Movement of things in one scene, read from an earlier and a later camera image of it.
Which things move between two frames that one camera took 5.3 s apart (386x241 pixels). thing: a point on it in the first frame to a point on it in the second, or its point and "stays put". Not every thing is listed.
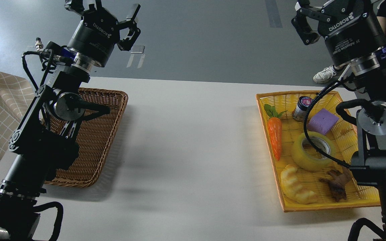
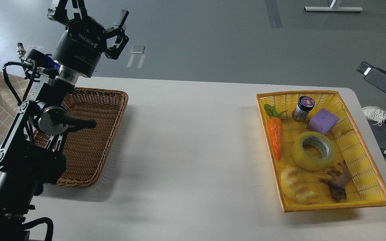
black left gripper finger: x=76 y=6 to x=60 y=14
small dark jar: x=300 y=111 stays put
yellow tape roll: x=306 y=162 stays put
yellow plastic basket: x=306 y=180 stays put
